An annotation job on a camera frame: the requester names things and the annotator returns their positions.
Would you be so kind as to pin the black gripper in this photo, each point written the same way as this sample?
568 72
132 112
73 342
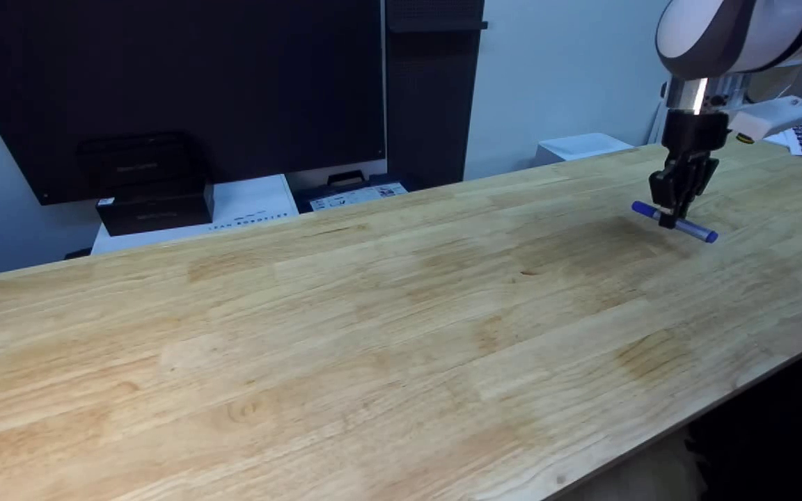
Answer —
694 136

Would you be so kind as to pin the blue marker pen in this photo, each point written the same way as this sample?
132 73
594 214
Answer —
696 230

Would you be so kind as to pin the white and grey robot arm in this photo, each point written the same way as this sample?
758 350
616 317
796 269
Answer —
715 31

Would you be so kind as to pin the small white box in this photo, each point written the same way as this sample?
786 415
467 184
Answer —
582 147

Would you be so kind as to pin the dark vertical cabinet panel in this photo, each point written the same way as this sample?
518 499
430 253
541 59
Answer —
431 92

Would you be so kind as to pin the white flat box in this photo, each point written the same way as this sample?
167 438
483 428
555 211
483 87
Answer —
250 205

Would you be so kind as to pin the large black screen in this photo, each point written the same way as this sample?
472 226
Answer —
167 86

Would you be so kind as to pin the black rectangular box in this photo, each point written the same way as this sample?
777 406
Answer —
144 183

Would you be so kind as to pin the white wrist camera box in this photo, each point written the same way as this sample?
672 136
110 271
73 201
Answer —
772 115

